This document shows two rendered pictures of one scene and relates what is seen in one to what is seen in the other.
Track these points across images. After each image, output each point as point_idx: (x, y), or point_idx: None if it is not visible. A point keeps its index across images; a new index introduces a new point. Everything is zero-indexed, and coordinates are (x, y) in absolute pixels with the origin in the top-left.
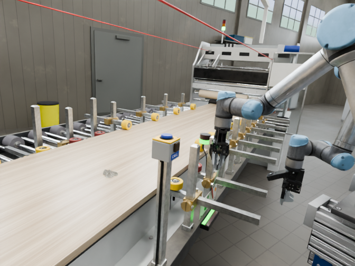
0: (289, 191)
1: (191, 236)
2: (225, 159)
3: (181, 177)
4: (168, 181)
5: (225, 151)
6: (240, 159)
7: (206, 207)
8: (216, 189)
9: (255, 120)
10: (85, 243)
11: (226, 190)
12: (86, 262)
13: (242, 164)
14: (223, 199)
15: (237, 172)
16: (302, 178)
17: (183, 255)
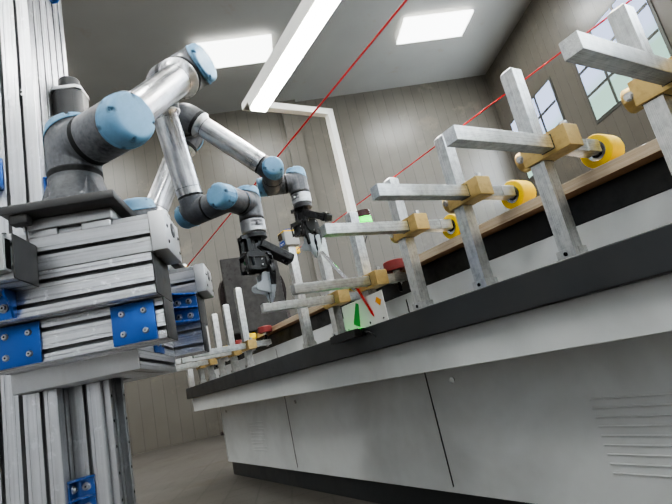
0: (262, 277)
1: (326, 341)
2: (403, 245)
3: (428, 290)
4: (290, 265)
5: (294, 232)
6: (557, 242)
7: (359, 323)
8: (382, 302)
9: (260, 196)
10: (308, 309)
11: (425, 319)
12: (328, 334)
13: (563, 263)
14: (417, 337)
15: (513, 287)
16: (239, 250)
17: (320, 356)
